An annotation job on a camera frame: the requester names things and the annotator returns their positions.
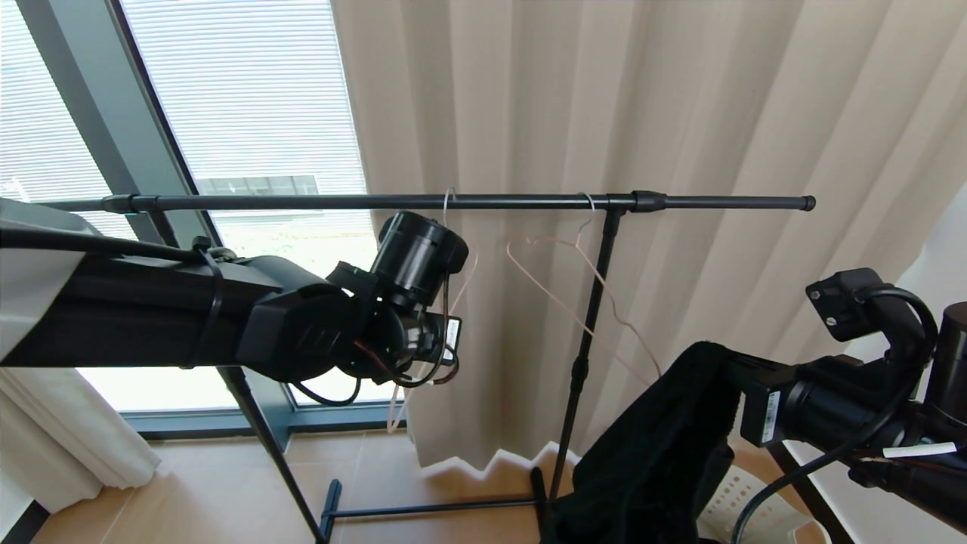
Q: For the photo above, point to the black garment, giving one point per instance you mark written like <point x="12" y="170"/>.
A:
<point x="650" y="453"/>

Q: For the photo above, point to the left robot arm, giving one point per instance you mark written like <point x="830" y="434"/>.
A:
<point x="151" y="317"/>

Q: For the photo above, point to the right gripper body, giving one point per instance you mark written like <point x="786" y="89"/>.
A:
<point x="823" y="412"/>

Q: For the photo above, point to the white curtain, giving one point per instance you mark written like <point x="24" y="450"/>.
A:
<point x="68" y="431"/>

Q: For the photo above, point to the beige curtain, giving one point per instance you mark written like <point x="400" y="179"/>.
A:
<point x="680" y="98"/>

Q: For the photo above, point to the black clothes rack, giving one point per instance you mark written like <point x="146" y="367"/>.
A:
<point x="529" y="202"/>

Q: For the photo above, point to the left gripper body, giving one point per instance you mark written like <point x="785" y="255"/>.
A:
<point x="434" y="340"/>

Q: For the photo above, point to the pink clothes hanger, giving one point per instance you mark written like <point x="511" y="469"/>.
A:
<point x="544" y="289"/>
<point x="390" y="415"/>

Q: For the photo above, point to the white laundry basket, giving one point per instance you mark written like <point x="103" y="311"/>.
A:
<point x="748" y="506"/>

